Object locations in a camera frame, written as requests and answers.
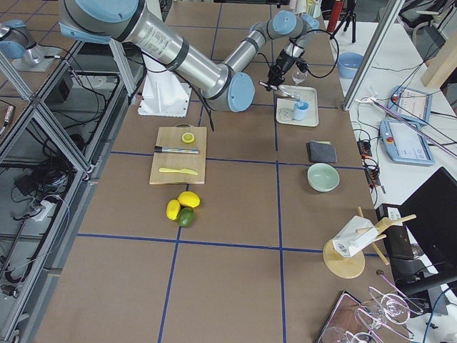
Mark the yellow plastic knife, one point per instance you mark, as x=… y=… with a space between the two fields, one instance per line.
x=178 y=171

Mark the black laptop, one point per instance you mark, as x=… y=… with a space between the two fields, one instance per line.
x=434 y=229

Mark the hanging wine glass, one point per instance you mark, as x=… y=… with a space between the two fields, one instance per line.
x=387 y=310

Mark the grey folded cloth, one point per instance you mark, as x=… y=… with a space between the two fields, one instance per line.
x=320 y=152

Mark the blue teach pendant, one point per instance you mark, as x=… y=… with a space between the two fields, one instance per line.
x=411 y=104
x=403 y=143

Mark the wooden cutting board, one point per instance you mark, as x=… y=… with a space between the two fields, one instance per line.
x=171 y=137

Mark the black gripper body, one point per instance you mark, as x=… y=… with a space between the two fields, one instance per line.
x=284 y=61

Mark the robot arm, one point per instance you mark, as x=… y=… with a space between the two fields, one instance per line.
x=224 y=86

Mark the yellow lemon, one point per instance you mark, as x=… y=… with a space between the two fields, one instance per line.
x=172 y=209
x=189 y=199

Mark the wooden mug tree stand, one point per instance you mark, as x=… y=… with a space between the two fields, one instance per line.
x=352 y=267

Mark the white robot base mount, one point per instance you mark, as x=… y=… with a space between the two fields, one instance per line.
x=163 y=94

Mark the aluminium frame post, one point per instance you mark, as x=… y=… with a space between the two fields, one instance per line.
x=392 y=10

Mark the lemon half slice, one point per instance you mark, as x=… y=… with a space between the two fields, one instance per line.
x=188 y=138

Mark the blue teach pendant near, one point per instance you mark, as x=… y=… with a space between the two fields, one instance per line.
x=403 y=143

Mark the metal ice scoop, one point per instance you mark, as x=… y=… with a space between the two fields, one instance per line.
x=279 y=92

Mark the blue teach pendant far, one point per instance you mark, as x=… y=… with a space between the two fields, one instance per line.
x=411 y=104

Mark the steel cylinder rod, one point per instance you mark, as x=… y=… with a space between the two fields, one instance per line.
x=171 y=150

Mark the cream bear tray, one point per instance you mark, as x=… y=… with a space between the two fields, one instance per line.
x=284 y=107

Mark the green bowl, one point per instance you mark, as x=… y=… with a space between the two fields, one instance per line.
x=323 y=177

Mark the clear wine glass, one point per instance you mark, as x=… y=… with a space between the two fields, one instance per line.
x=299 y=77

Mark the blue bowl with fork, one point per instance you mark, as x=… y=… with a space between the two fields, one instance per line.
x=348 y=64

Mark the light blue cup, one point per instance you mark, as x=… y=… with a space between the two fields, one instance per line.
x=300 y=110

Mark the white carton box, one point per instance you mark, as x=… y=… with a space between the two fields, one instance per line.
x=357 y=234

